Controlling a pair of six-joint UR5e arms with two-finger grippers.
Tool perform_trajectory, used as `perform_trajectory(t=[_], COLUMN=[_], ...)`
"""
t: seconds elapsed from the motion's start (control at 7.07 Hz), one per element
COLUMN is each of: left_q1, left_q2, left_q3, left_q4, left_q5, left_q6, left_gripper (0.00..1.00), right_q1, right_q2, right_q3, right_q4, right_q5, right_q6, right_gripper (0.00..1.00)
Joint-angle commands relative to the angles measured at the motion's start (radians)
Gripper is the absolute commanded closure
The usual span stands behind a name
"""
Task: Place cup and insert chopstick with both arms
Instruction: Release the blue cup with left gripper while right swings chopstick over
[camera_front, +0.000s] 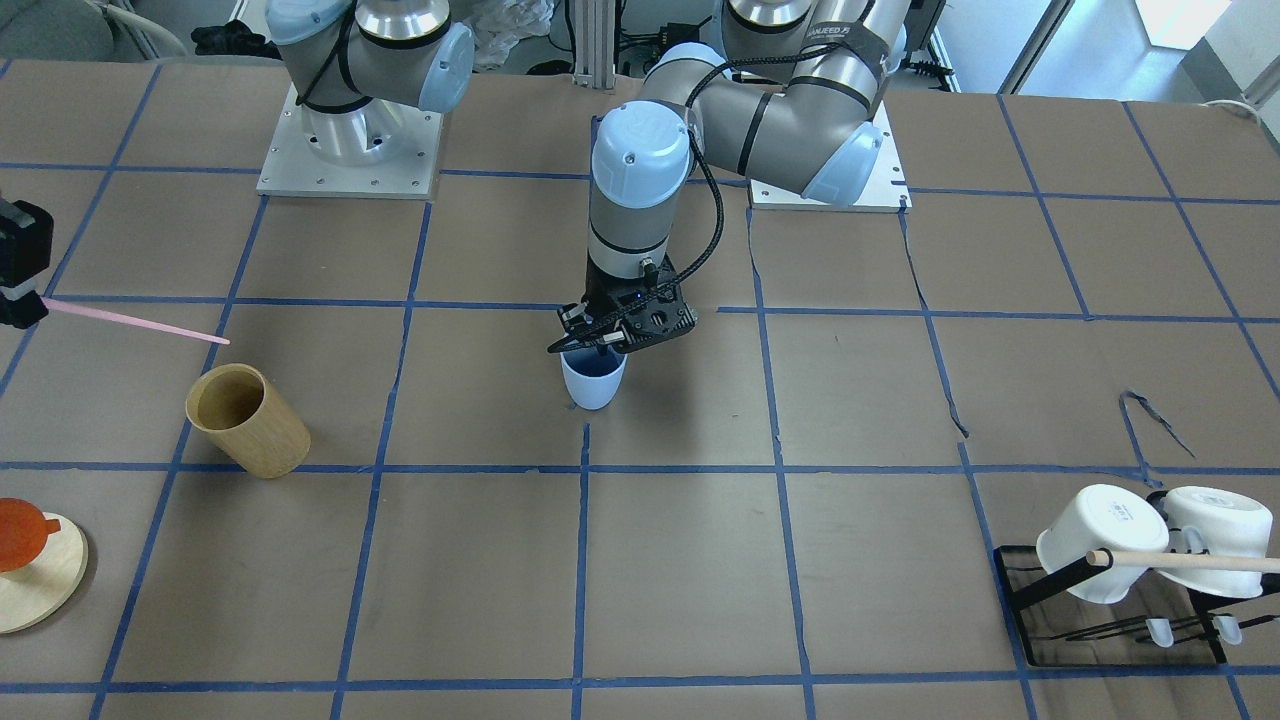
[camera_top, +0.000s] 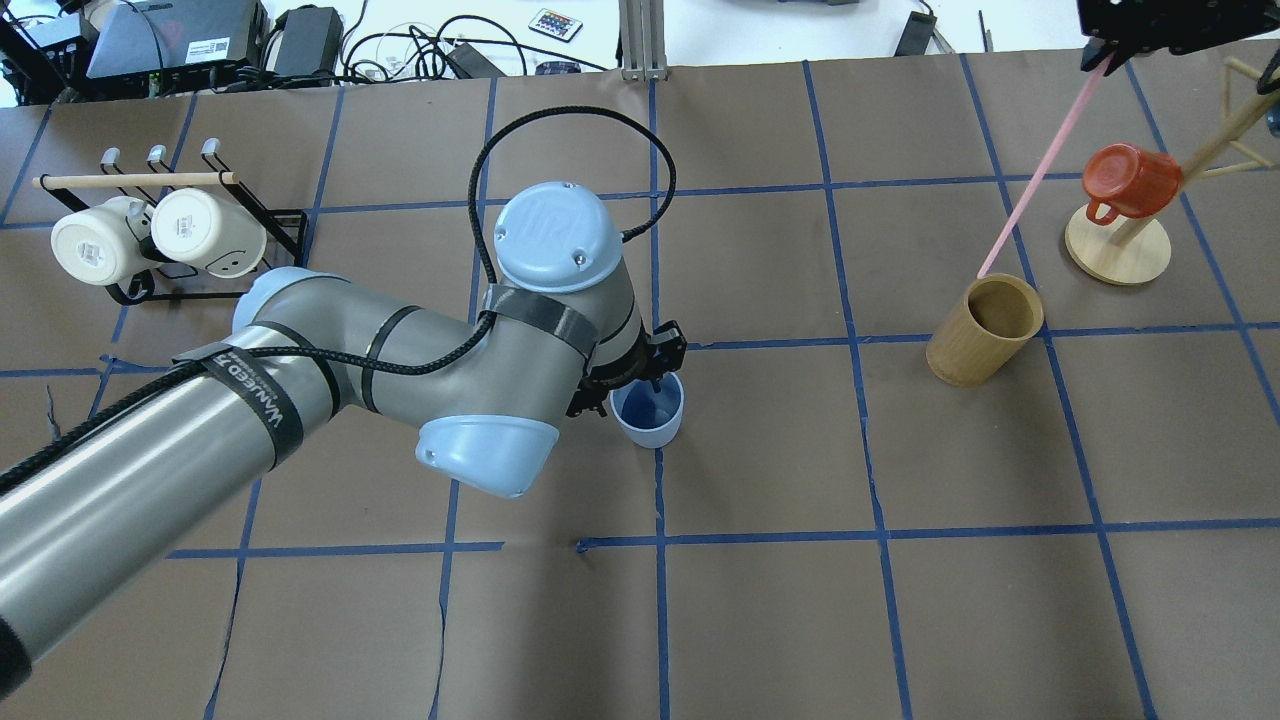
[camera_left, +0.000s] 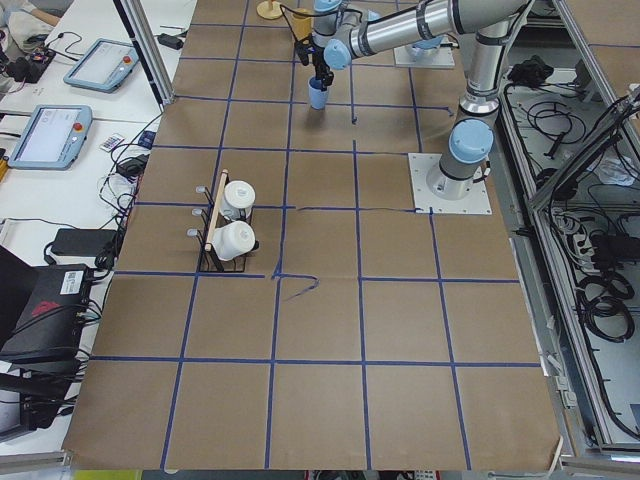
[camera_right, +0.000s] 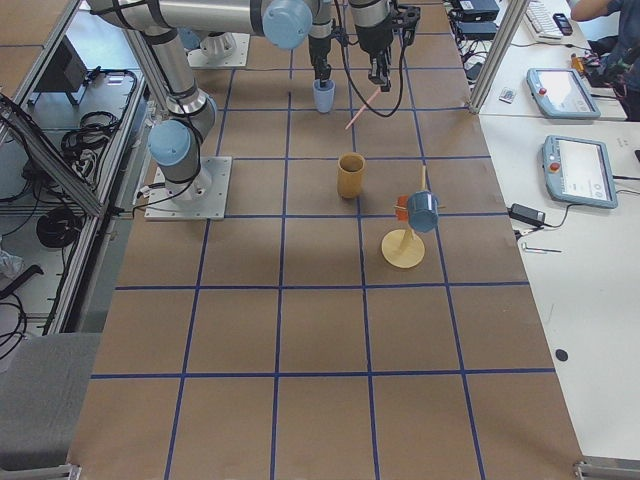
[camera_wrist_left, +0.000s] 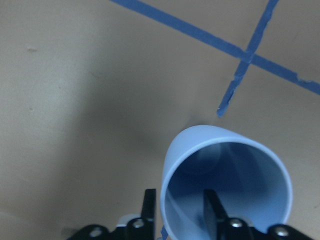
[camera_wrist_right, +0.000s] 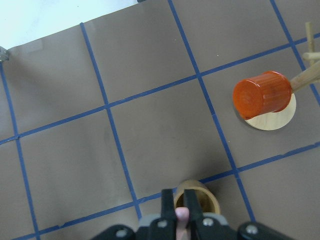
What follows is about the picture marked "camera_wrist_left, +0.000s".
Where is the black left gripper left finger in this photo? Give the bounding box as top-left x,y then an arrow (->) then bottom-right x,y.
125,188 -> 156,240

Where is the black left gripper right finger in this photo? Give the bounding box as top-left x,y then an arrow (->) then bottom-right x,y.
203,189 -> 253,240

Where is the light blue plastic cup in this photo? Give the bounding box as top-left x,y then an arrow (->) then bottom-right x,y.
160,125 -> 293,240

